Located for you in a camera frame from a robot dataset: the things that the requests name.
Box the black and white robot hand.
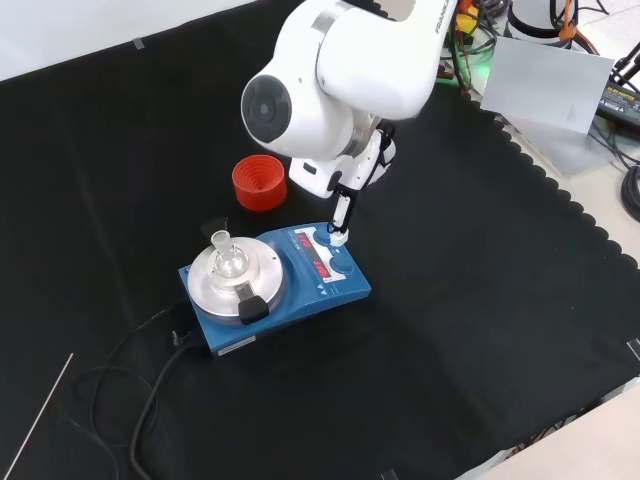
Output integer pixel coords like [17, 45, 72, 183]
[288, 113, 399, 247]

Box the heater with blue base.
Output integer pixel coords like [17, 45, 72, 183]
[178, 222, 373, 359]

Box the clear round-bottom glass flask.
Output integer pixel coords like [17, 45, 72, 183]
[209, 230, 250, 282]

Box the black bench cloth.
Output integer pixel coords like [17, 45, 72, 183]
[0, 0, 640, 480]

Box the yellow stop button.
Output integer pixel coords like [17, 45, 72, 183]
[453, 10, 482, 37]

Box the pale board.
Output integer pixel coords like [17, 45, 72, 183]
[479, 35, 617, 177]

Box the black power adapter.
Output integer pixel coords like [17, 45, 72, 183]
[593, 82, 640, 132]

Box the thin glass rod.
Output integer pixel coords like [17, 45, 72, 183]
[1, 352, 75, 477]

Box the orange ribbed flask ring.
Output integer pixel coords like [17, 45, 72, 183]
[231, 155, 289, 212]

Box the black cable bundle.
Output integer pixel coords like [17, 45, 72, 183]
[435, 0, 506, 97]

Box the black heater power cable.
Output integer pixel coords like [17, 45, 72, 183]
[72, 303, 214, 480]

